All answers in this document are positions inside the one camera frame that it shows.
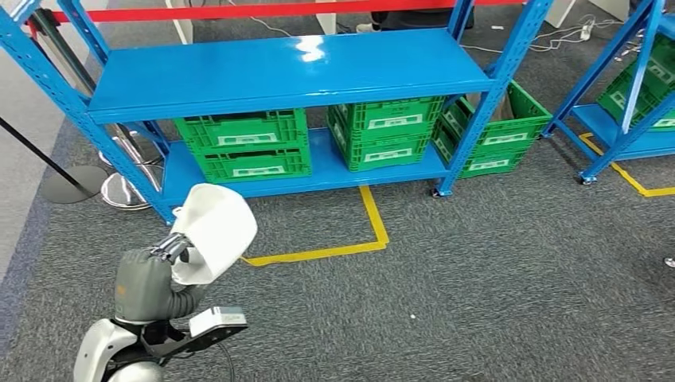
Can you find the white curved plastic part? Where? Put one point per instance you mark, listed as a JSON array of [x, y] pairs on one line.
[[219, 226]]

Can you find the black stanchion post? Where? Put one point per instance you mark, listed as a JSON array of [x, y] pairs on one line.
[[74, 184]]

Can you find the red barrier belt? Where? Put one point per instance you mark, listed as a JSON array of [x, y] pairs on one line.
[[237, 10]]

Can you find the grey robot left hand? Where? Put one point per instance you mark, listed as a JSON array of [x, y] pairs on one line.
[[142, 287]]

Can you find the white power strip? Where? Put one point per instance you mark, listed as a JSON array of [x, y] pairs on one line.
[[585, 32]]

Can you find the person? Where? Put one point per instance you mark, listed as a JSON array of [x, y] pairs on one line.
[[366, 27]]

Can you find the white furniture panel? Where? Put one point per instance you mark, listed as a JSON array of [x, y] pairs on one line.
[[559, 13]]

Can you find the blue metal shelf rack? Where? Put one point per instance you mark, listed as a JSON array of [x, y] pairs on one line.
[[274, 68], [601, 126]]

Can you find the brown cardboard piece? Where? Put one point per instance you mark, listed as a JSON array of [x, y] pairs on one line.
[[503, 108]]

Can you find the chrome stanchion post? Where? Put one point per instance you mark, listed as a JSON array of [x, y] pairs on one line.
[[124, 192]]

